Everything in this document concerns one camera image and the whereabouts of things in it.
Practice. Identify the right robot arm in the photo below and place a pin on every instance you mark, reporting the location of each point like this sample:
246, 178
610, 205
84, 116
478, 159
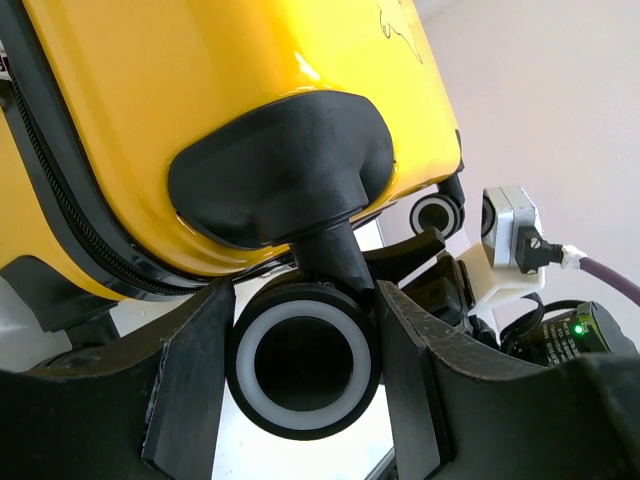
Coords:
551, 334

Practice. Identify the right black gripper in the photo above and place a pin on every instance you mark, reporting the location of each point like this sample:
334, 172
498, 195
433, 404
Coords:
443, 290

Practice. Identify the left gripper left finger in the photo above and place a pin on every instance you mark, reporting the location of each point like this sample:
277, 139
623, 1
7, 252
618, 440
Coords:
146, 406

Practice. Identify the yellow hard-shell suitcase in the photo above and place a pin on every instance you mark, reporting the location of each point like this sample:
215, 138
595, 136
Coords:
151, 147

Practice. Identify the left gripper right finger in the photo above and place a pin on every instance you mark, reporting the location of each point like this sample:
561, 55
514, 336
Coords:
462, 410

